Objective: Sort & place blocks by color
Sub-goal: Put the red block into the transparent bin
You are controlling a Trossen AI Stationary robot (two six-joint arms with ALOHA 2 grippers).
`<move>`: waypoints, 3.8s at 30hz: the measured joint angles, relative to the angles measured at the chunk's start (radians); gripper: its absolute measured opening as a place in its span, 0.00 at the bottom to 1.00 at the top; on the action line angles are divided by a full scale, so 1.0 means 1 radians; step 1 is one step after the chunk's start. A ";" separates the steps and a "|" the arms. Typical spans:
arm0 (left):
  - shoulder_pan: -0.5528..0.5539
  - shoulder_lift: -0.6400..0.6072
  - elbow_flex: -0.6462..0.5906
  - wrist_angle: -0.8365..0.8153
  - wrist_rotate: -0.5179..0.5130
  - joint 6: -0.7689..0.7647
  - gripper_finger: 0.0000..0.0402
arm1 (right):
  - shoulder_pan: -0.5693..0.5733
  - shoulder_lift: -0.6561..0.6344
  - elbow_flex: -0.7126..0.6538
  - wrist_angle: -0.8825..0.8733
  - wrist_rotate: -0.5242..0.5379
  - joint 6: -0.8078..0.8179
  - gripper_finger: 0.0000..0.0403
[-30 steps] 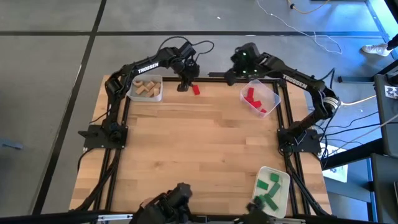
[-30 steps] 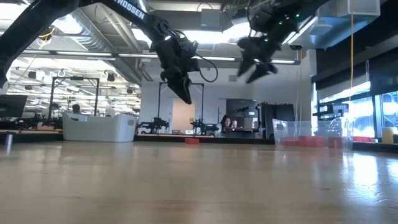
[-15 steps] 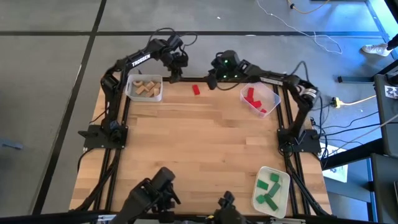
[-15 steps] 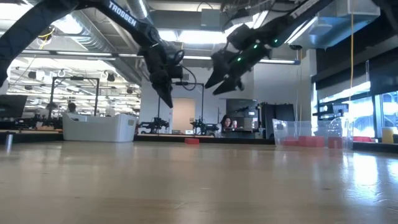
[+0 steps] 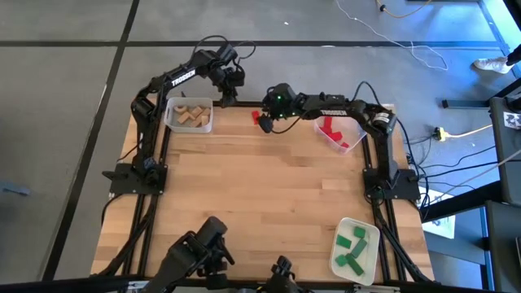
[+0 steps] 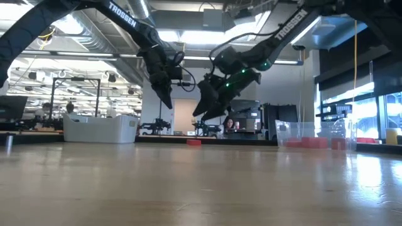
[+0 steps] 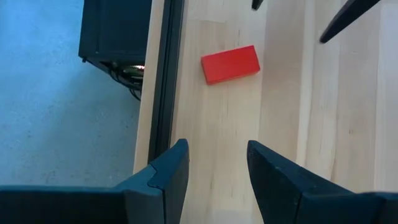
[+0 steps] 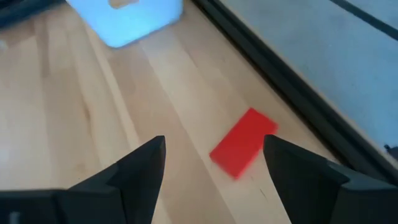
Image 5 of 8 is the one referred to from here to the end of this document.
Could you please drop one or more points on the long green block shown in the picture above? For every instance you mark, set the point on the long green block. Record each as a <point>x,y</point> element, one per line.
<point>358,247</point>
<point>354,264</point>

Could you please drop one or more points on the black crossbeam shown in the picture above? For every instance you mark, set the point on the black crossbeam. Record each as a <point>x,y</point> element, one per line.
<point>61,285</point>

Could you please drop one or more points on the green cube block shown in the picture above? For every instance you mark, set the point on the green cube block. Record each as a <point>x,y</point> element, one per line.
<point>341,260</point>

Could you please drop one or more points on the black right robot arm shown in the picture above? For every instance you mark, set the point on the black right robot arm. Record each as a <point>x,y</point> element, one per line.
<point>334,112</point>

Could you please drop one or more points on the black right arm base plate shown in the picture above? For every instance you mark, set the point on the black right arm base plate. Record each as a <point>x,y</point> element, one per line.
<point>407,191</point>

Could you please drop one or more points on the grey floor object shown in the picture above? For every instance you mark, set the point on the grey floor object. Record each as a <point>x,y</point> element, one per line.
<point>14,189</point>

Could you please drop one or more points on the clear plastic bin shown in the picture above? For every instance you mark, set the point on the clear plastic bin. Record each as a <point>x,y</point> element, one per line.
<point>356,132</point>

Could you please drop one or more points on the black floor bar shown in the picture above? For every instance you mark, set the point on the black floor bar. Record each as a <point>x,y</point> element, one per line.
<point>464,103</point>

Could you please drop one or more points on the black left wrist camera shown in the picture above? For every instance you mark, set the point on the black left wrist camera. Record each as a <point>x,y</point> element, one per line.
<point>228,52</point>

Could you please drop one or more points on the black side table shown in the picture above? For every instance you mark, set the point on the black side table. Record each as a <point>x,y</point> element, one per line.
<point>506,163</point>

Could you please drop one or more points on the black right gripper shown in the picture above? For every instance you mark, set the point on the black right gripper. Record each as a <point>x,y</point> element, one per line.
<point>281,101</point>

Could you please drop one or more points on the silver metal bracket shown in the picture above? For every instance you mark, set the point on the silver metal bracket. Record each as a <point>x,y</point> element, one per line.
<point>376,289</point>

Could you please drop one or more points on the white paper sheet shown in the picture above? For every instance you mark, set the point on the white paper sheet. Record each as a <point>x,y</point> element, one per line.
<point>441,228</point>

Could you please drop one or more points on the black aluminium table frame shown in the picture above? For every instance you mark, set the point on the black aluminium table frame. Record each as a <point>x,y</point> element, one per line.
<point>158,211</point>

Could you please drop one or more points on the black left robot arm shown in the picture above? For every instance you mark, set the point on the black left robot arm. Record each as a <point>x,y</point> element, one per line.
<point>183,77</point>

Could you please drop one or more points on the person's leg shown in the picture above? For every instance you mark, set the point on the person's leg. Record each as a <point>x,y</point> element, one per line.
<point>515,53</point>

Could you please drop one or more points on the white marker tag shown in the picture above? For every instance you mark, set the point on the white marker tag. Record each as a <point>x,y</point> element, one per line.
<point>512,120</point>

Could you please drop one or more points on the shallow white plastic bin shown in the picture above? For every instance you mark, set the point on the shallow white plastic bin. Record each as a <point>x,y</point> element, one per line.
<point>371,244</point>

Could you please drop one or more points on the person's shoe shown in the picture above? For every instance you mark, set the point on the person's shoe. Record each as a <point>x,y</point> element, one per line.
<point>492,65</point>

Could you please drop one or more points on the green wedge block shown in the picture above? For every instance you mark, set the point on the green wedge block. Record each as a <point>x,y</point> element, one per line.
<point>344,241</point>

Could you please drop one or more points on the small red block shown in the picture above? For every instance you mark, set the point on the small red block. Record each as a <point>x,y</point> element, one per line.
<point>345,145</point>

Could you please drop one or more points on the green half-cylinder block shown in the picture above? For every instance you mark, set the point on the green half-cylinder block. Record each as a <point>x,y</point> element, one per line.
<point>359,232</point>

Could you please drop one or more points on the natural wood rectangular block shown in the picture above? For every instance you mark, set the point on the natural wood rectangular block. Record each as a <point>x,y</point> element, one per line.
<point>204,120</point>
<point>197,111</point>

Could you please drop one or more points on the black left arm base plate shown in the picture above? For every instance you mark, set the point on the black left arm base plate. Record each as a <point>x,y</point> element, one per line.
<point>122,187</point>

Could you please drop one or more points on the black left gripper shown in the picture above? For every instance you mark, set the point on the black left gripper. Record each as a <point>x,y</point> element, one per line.
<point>228,77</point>

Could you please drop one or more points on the labelled long natural wood block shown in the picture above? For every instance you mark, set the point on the labelled long natural wood block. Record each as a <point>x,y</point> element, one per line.
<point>184,118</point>

